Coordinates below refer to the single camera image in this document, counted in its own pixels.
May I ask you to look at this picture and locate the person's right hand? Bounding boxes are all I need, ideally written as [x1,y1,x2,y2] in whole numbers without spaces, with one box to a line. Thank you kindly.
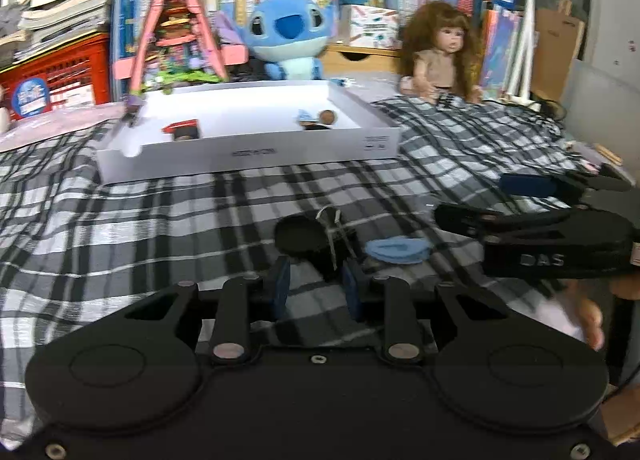
[565,274,640,353]

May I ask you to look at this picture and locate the white printed carton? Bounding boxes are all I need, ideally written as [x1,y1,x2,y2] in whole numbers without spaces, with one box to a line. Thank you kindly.
[345,4,401,48]

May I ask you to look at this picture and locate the red plastic crate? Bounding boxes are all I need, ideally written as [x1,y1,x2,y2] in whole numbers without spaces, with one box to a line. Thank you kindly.
[0,33,112,121]

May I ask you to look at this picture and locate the pink triangular dollhouse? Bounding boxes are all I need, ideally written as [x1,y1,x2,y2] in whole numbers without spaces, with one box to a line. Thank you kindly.
[112,0,248,94]

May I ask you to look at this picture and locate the stack of worn books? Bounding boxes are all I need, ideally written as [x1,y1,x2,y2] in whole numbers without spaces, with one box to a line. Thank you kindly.
[0,0,118,61]

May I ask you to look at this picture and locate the brown haired doll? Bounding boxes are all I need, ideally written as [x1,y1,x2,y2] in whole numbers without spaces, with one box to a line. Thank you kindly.
[399,1,486,108]

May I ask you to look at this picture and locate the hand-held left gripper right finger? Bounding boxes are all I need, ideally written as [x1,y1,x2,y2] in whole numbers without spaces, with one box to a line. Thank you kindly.
[341,260,516,366]

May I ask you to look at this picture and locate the white pipe frame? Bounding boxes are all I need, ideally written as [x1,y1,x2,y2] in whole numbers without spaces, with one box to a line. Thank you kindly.
[507,0,543,102]

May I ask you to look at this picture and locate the wooden drawer box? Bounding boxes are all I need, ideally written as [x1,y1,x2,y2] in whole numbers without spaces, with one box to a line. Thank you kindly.
[320,43,416,74]

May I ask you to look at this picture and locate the white cardboard box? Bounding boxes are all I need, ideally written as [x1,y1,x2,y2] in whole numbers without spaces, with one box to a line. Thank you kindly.
[96,79,403,185]

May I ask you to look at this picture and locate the black white plaid blanket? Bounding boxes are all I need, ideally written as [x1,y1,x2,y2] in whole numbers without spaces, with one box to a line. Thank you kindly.
[0,93,640,441]

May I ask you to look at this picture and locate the blue alien plush toy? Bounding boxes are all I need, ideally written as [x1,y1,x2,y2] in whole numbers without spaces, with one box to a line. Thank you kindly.
[215,0,331,81]

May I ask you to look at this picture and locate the black round lid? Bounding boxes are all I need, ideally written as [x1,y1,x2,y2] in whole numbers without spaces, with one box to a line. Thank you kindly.
[275,215,327,263]

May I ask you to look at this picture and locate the grey cloth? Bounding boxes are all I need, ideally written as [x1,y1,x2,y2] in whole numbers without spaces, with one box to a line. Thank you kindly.
[0,3,26,36]

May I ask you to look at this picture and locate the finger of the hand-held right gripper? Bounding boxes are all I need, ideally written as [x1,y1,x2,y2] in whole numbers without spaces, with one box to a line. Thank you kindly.
[433,203,577,242]
[499,164,633,207]

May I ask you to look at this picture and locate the tall blue picture books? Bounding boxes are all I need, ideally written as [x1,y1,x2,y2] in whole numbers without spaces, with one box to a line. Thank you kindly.
[112,0,153,102]

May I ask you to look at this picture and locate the brown cardboard sheet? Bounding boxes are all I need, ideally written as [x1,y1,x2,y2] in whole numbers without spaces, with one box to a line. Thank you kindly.
[532,0,586,102]

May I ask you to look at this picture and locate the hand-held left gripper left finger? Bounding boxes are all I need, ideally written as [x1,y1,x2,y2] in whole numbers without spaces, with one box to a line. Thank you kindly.
[125,255,292,366]

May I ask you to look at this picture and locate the red and black small object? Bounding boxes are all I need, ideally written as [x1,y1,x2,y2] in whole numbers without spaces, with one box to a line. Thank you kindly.
[162,119,203,142]

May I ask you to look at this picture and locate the pink sheet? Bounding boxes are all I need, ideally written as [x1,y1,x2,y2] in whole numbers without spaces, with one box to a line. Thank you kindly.
[0,103,126,152]

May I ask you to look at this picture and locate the blue round cloth pad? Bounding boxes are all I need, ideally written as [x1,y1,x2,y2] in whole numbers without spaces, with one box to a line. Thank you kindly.
[364,236,430,265]

